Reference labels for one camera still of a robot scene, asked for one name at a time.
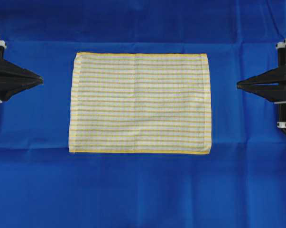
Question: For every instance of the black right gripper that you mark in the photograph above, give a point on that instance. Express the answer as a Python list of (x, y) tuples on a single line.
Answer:
[(273, 93)]

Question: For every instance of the yellow striped towel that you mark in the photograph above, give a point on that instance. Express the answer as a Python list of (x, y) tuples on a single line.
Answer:
[(140, 103)]

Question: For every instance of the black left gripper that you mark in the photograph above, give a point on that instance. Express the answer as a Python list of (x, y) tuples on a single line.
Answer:
[(10, 88)]

